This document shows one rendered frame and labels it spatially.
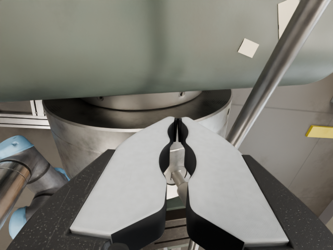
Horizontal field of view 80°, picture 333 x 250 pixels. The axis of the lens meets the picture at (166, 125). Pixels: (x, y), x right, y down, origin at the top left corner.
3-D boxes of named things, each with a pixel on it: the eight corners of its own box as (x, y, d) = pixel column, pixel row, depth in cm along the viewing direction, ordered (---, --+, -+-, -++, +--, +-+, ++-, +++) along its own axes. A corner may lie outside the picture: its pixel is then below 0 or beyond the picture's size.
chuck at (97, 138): (51, 69, 43) (20, 157, 18) (182, 58, 53) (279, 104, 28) (55, 85, 45) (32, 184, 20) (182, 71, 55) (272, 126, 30)
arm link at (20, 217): (18, 198, 50) (0, 230, 43) (64, 192, 52) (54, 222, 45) (28, 218, 54) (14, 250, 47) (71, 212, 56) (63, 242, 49)
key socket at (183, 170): (177, 168, 31) (185, 181, 29) (156, 173, 30) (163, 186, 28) (179, 151, 29) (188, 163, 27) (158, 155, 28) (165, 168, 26)
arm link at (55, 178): (56, 154, 58) (42, 182, 49) (77, 179, 64) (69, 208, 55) (31, 163, 59) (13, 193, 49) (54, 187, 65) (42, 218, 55)
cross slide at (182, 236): (85, 222, 75) (83, 234, 71) (196, 206, 81) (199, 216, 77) (93, 249, 84) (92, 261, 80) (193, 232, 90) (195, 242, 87)
